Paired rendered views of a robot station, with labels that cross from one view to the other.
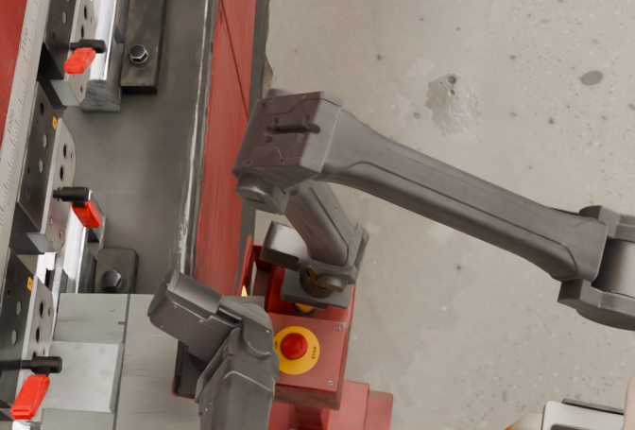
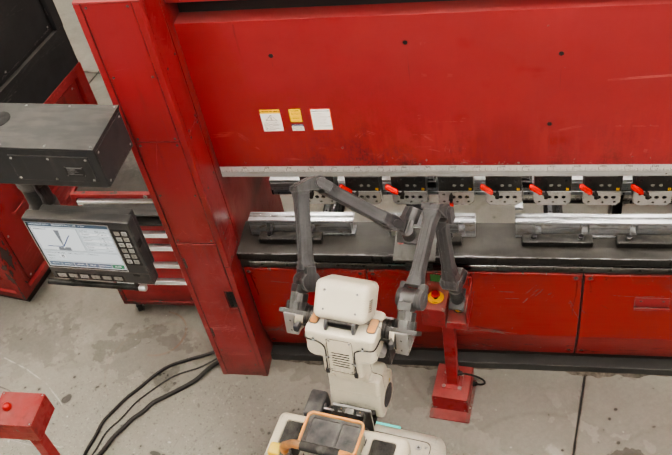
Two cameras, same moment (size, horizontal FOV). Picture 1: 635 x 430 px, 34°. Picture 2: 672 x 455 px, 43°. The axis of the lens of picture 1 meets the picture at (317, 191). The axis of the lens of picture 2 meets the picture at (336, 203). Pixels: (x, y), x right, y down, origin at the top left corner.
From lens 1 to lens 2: 279 cm
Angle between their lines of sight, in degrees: 54
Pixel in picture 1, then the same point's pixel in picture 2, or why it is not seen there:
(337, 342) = (437, 308)
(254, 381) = (384, 217)
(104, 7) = (544, 220)
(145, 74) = (526, 239)
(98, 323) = not seen: hidden behind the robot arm
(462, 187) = (423, 242)
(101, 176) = (490, 234)
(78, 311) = not seen: hidden behind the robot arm
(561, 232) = (415, 271)
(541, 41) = not seen: outside the picture
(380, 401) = (465, 417)
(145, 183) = (487, 245)
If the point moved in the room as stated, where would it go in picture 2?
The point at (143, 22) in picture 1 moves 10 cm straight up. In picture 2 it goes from (548, 237) to (549, 222)
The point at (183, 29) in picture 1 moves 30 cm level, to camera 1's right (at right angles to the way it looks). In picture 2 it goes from (549, 252) to (561, 306)
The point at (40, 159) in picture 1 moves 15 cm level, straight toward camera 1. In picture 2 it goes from (455, 184) to (425, 199)
